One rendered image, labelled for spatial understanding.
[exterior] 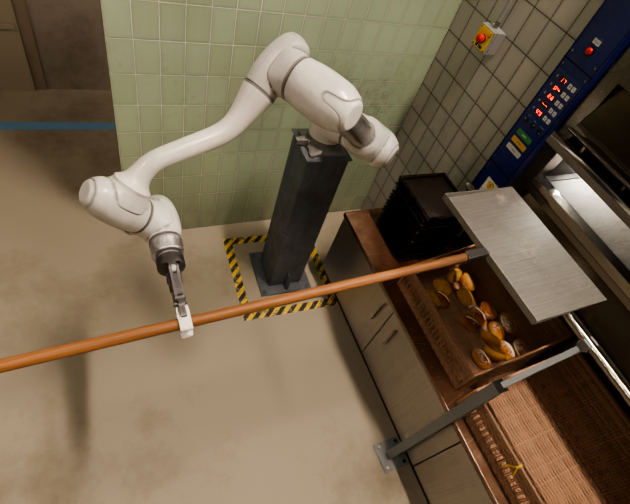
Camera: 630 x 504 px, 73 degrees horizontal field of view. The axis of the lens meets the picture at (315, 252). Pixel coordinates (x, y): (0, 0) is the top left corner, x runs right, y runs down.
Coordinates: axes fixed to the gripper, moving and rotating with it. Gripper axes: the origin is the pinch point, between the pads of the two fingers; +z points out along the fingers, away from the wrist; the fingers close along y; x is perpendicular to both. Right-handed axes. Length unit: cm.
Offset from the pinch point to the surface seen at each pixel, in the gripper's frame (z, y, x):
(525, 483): 67, 48, -102
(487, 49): -87, -22, -150
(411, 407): 26, 86, -95
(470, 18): -111, -24, -156
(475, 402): 39, 36, -92
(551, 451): 64, 61, -131
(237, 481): 25, 115, -15
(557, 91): -47, -28, -153
